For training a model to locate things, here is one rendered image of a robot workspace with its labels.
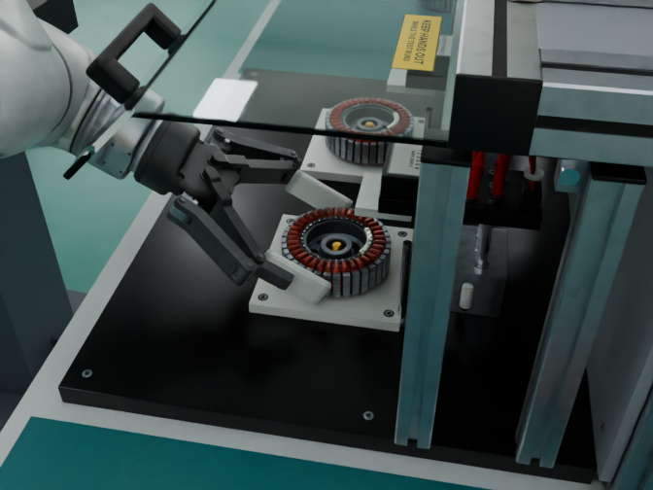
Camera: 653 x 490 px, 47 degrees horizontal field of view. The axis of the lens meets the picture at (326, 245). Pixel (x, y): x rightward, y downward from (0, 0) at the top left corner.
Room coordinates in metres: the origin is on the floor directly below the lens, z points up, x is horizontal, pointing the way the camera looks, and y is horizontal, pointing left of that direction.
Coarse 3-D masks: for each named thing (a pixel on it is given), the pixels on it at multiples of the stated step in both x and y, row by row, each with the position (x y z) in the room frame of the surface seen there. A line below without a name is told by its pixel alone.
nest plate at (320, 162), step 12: (312, 144) 0.83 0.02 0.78; (324, 144) 0.83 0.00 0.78; (312, 156) 0.81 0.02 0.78; (324, 156) 0.81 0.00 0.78; (336, 156) 0.81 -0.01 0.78; (300, 168) 0.78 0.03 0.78; (312, 168) 0.78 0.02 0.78; (324, 168) 0.78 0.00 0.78; (336, 168) 0.78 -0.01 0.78; (348, 168) 0.78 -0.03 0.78; (360, 168) 0.78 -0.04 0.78; (372, 168) 0.78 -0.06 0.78; (336, 180) 0.77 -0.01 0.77; (348, 180) 0.76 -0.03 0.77; (360, 180) 0.76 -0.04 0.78
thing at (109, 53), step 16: (144, 16) 0.57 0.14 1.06; (160, 16) 0.59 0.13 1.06; (128, 32) 0.54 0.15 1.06; (160, 32) 0.58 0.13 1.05; (176, 32) 0.58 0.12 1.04; (112, 48) 0.51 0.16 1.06; (128, 48) 0.53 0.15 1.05; (96, 64) 0.49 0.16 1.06; (112, 64) 0.50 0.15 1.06; (96, 80) 0.49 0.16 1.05; (112, 80) 0.49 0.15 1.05; (128, 80) 0.49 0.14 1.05; (112, 96) 0.49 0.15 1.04; (128, 96) 0.49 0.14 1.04
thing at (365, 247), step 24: (312, 216) 0.63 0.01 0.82; (336, 216) 0.64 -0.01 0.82; (360, 216) 0.64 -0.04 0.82; (288, 240) 0.59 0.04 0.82; (312, 240) 0.62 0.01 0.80; (336, 240) 0.61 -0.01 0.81; (360, 240) 0.62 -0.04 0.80; (384, 240) 0.59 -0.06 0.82; (312, 264) 0.55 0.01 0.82; (336, 264) 0.55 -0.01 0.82; (360, 264) 0.55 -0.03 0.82; (384, 264) 0.57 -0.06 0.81; (336, 288) 0.54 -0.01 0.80; (360, 288) 0.55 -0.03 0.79
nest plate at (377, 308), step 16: (288, 224) 0.67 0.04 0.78; (400, 240) 0.64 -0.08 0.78; (400, 256) 0.61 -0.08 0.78; (256, 288) 0.56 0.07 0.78; (272, 288) 0.56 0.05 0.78; (384, 288) 0.56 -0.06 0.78; (256, 304) 0.54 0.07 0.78; (272, 304) 0.54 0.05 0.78; (288, 304) 0.54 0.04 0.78; (304, 304) 0.54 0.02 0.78; (320, 304) 0.54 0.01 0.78; (336, 304) 0.54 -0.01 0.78; (352, 304) 0.54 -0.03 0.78; (368, 304) 0.54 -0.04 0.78; (384, 304) 0.54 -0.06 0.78; (320, 320) 0.52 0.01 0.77; (336, 320) 0.52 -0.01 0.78; (352, 320) 0.52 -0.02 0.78; (368, 320) 0.52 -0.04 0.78; (384, 320) 0.52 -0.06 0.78
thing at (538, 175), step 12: (480, 156) 0.55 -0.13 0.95; (504, 156) 0.56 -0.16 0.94; (528, 156) 0.55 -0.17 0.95; (480, 168) 0.55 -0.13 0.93; (504, 168) 0.56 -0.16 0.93; (528, 168) 0.55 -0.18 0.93; (468, 180) 0.55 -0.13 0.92; (480, 180) 0.55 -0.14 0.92; (504, 180) 0.56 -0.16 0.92; (468, 192) 0.55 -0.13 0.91; (492, 192) 0.56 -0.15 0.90; (504, 192) 0.56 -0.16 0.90; (528, 192) 0.54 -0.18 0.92; (540, 192) 0.54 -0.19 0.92; (528, 204) 0.54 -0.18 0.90
